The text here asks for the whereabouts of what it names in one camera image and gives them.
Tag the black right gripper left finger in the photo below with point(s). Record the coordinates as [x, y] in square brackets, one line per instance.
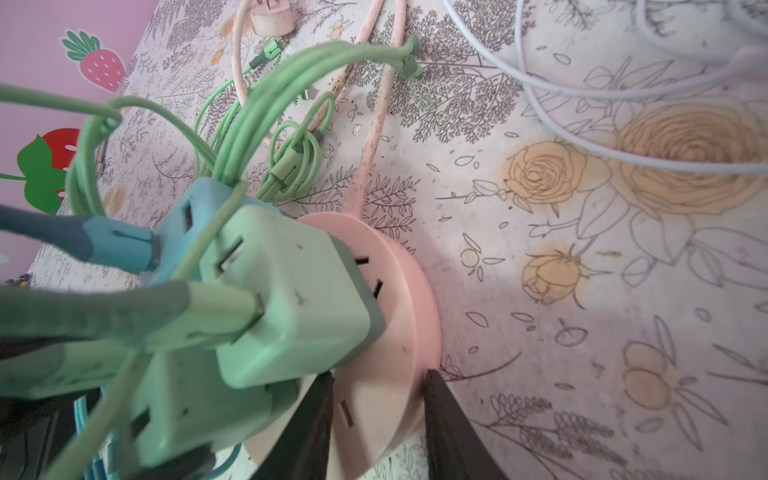
[302, 450]

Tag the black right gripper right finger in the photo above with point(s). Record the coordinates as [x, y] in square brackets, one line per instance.
[454, 450]

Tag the round pink power socket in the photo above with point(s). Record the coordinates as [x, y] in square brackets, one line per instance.
[378, 394]

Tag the green plug adapter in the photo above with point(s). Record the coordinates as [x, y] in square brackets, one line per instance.
[319, 311]
[182, 403]

